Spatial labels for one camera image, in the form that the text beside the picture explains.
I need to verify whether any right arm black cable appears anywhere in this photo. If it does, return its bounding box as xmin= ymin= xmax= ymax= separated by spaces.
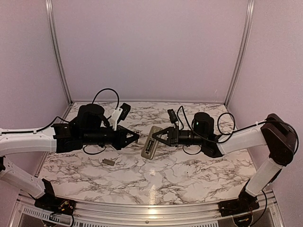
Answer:
xmin=176 ymin=105 xmax=299 ymax=157

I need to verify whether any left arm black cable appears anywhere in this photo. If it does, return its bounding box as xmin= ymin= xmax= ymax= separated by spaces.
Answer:
xmin=0 ymin=88 xmax=120 ymax=156

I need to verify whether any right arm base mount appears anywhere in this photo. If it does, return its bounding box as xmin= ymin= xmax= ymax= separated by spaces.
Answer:
xmin=218 ymin=199 xmax=260 ymax=217

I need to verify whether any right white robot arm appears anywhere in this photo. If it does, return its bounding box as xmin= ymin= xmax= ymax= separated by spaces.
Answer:
xmin=152 ymin=112 xmax=299 ymax=212

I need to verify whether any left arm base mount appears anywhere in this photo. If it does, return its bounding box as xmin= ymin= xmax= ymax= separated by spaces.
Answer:
xmin=35 ymin=197 xmax=76 ymax=215

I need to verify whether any left aluminium frame post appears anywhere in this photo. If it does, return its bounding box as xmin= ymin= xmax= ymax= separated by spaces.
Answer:
xmin=45 ymin=0 xmax=73 ymax=106

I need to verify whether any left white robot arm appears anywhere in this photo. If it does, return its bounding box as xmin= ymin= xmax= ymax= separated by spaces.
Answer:
xmin=0 ymin=104 xmax=139 ymax=210

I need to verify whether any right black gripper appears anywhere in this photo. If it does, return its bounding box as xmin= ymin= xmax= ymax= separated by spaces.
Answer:
xmin=152 ymin=125 xmax=205 ymax=147

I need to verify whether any aluminium frame post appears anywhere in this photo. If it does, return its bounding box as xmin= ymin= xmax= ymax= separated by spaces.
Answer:
xmin=224 ymin=0 xmax=255 ymax=109
xmin=45 ymin=0 xmax=73 ymax=106

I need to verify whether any front aluminium rail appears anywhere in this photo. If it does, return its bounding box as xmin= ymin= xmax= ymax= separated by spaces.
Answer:
xmin=9 ymin=191 xmax=285 ymax=227

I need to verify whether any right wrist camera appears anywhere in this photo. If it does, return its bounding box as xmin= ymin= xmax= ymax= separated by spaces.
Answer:
xmin=167 ymin=109 xmax=178 ymax=127

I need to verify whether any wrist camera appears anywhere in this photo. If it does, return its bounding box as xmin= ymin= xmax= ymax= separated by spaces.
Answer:
xmin=167 ymin=109 xmax=178 ymax=127
xmin=108 ymin=103 xmax=131 ymax=131

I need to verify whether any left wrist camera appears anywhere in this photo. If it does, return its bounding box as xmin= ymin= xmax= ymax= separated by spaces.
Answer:
xmin=108 ymin=103 xmax=131 ymax=131

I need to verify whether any grey battery compartment cover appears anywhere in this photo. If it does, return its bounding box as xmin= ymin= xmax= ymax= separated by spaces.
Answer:
xmin=102 ymin=159 xmax=115 ymax=166

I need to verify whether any right aluminium frame post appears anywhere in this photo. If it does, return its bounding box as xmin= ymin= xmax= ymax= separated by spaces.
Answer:
xmin=224 ymin=0 xmax=255 ymax=109

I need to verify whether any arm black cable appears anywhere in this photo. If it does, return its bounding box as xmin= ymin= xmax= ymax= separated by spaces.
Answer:
xmin=0 ymin=88 xmax=120 ymax=156
xmin=176 ymin=105 xmax=299 ymax=157

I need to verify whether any white remote control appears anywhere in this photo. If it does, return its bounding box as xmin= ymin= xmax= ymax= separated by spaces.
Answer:
xmin=141 ymin=126 xmax=163 ymax=160

